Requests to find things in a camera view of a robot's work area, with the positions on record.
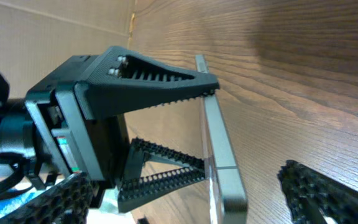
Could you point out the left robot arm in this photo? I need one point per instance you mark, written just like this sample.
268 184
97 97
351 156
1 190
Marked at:
24 154

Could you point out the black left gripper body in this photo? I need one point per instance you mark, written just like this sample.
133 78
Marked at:
79 109

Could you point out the Galaxy S25 Ultra smartphone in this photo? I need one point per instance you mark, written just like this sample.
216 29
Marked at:
228 198

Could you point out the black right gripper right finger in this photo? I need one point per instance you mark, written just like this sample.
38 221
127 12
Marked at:
312 196

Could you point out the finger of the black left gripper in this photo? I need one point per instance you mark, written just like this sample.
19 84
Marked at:
121 80
136 191

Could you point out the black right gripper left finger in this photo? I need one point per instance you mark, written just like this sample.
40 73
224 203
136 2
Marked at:
66 202

